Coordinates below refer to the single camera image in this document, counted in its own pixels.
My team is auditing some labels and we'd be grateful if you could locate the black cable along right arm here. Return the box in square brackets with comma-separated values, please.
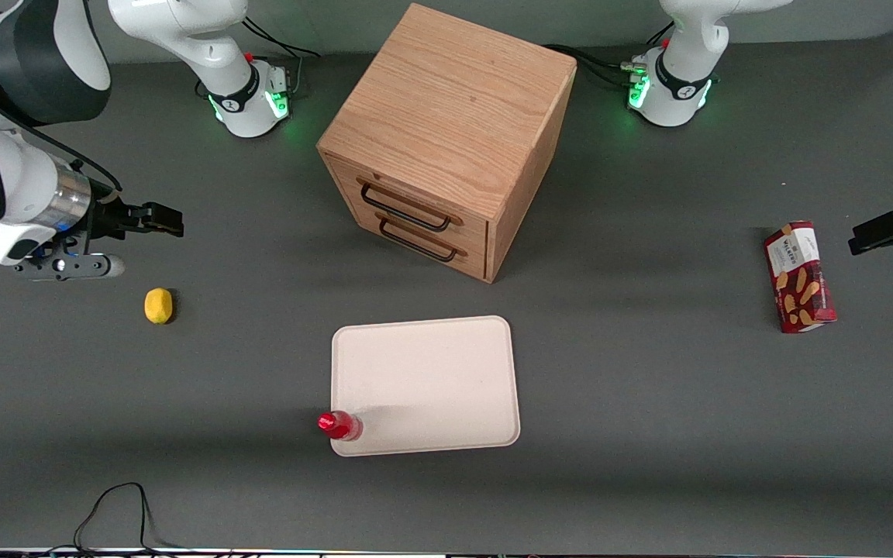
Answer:
[0, 0, 122, 226]

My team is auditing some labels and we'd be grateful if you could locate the black right arm base cable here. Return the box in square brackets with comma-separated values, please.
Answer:
[241, 14, 320, 98]

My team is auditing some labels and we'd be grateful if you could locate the black wire drawer handle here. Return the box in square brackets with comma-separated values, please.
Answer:
[359, 182, 453, 233]
[377, 217, 459, 263]

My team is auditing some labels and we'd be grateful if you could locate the thin black table cable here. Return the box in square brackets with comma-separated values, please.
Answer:
[28, 482, 207, 557]

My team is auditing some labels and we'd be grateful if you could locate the wooden drawer cabinet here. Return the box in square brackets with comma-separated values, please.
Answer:
[316, 2, 578, 284]

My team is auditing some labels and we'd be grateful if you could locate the red cookie box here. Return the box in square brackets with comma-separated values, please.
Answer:
[763, 220, 838, 335]

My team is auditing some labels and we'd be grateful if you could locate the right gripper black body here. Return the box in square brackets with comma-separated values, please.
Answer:
[78, 192, 147, 243]

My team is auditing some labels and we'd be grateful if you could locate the wooden drawer front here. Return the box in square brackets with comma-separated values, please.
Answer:
[342, 200, 490, 282]
[327, 157, 490, 253]

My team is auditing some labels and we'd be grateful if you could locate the beige rectangular tray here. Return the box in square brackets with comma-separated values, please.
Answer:
[329, 315, 521, 457]

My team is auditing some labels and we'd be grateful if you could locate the yellow lemon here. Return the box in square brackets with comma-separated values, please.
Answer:
[144, 288, 174, 325]

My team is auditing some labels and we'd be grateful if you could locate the red coke bottle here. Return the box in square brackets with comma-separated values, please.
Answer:
[318, 411, 364, 443]

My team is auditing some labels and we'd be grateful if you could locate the thick black base cable bundle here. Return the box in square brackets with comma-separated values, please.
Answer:
[543, 43, 645, 88]

